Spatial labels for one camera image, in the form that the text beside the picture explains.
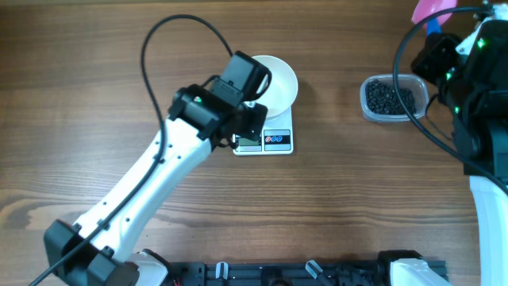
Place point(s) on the clear plastic food container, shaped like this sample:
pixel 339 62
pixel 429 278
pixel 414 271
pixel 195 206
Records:
pixel 411 82

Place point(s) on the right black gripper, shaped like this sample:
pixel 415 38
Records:
pixel 430 53

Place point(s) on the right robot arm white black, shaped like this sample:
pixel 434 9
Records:
pixel 474 88

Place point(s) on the black beans pile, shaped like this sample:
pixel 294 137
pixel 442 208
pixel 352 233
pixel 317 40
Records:
pixel 381 99

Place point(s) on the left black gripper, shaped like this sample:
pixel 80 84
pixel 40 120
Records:
pixel 249 124

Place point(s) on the pink scoop with blue handle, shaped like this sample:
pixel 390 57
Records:
pixel 425 8

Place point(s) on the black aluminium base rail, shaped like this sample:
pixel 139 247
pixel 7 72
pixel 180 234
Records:
pixel 225 274

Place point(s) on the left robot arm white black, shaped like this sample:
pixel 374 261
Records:
pixel 97 249

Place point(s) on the white round bowl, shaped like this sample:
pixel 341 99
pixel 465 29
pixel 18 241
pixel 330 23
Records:
pixel 283 88

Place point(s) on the white digital kitchen scale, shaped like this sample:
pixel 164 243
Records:
pixel 276 138

